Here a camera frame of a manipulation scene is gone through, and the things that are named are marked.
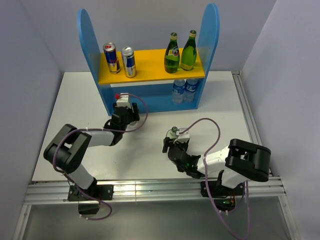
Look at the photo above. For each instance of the clear Pocari Sweat bottle right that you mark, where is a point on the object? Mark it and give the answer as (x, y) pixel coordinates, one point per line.
(190, 89)

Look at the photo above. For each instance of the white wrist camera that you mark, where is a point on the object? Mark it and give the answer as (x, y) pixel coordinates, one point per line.
(122, 100)
(182, 136)

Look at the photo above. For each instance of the blue silver Red Bull can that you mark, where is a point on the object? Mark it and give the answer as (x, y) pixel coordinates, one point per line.
(110, 53)

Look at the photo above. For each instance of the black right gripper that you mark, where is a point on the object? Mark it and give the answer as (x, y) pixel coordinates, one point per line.
(168, 142)

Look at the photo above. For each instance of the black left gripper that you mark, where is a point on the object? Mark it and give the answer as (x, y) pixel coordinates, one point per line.
(135, 115)

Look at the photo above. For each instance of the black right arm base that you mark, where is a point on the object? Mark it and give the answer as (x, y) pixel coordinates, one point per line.
(225, 198)

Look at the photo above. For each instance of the green glass bottle yellow label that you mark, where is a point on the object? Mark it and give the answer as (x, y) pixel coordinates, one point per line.
(189, 53)

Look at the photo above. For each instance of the blue and yellow wooden shelf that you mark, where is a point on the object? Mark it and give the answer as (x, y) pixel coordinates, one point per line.
(150, 81)

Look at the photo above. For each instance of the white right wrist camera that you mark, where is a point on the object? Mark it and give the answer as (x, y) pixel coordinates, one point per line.
(182, 136)

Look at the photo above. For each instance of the aluminium mounting rail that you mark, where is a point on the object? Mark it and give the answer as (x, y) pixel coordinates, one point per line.
(49, 193)

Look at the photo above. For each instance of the green glass Perrier bottle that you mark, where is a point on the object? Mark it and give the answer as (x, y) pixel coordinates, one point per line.
(172, 55)

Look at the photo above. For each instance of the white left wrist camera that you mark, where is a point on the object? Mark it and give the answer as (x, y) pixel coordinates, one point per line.
(122, 100)

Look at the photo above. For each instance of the clear Pocari Sweat bottle left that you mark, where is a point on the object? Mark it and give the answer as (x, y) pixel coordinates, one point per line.
(178, 90)

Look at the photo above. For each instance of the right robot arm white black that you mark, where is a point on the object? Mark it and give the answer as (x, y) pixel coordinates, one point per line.
(236, 163)

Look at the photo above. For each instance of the small clear bottle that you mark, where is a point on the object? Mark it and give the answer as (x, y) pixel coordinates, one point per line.
(133, 126)
(172, 133)

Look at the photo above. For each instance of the silver blue can front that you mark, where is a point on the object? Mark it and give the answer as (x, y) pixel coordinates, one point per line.
(128, 60)

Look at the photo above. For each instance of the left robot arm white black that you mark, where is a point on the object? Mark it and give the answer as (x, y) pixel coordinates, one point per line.
(67, 149)

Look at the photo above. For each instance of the clear pocari sweat bottle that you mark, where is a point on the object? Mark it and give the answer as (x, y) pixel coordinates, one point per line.
(178, 90)
(190, 89)

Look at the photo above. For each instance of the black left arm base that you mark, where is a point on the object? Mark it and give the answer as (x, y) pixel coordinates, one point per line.
(93, 199)

